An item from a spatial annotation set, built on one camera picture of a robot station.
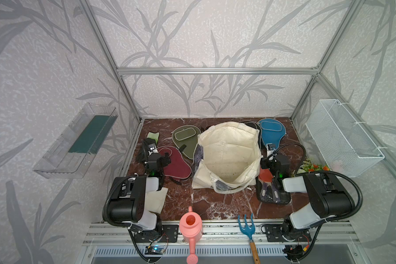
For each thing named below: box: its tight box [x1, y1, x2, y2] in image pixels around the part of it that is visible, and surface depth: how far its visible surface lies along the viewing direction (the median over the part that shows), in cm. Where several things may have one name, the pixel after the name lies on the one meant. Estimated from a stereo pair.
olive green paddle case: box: [172, 124, 202, 160], surface depth 109 cm
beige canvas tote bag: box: [191, 121, 263, 195], surface depth 86 cm
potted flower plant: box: [299, 158, 330, 173], surface depth 80 cm
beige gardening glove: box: [144, 187, 169, 214], surface depth 84 cm
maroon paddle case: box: [157, 145, 192, 180], surface depth 95 cm
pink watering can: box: [179, 205, 203, 264], surface depth 67 cm
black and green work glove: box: [138, 131, 160, 166], surface depth 110 cm
